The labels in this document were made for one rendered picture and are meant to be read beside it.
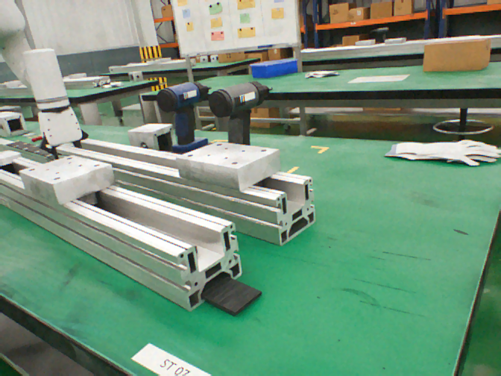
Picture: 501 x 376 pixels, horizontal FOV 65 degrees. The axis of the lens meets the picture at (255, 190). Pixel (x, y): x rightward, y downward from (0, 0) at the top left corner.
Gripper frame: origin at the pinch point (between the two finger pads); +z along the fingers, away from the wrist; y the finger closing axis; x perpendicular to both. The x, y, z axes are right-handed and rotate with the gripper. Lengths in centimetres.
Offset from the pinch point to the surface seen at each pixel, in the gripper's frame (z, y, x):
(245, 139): -7, -16, 60
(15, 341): 59, 28, -18
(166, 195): 0, 4, 55
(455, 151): 1, -47, 96
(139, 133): -5.8, -13.7, 19.6
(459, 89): 3, -141, 70
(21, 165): -5.0, 16.7, 12.8
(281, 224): 0, 4, 85
